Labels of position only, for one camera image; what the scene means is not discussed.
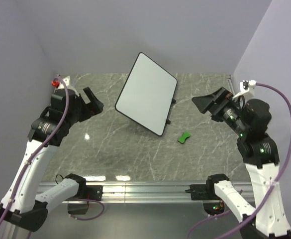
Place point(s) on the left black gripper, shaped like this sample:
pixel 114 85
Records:
pixel 94 107

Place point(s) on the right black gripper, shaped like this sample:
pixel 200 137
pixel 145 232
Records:
pixel 222 96

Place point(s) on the green whiteboard eraser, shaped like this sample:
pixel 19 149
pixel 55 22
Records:
pixel 182 139

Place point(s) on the white whiteboard black frame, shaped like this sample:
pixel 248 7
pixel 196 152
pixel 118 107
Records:
pixel 146 96

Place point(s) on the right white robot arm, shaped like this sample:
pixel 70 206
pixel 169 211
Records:
pixel 249 120

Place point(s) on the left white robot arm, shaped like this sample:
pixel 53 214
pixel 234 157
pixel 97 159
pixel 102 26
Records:
pixel 22 205

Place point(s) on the left wrist camera red cap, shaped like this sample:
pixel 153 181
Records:
pixel 60 83

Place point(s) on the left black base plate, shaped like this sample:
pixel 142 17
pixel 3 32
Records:
pixel 93 192

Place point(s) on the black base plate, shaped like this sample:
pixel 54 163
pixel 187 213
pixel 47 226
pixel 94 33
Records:
pixel 198 192
pixel 93 192

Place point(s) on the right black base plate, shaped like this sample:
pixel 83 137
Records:
pixel 198 192

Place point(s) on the aluminium rail frame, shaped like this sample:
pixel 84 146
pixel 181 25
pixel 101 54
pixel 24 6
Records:
pixel 132 193

